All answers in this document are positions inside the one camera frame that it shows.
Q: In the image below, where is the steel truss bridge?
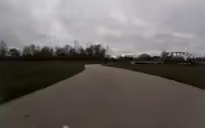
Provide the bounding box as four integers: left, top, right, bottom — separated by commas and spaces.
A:
129, 50, 198, 65

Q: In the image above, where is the grass verge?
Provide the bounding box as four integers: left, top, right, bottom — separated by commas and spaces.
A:
102, 60, 205, 93

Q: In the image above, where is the grey paved path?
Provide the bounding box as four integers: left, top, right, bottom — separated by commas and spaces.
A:
0, 63, 205, 128

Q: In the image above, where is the grass field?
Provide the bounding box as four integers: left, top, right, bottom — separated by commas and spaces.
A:
0, 59, 104, 108

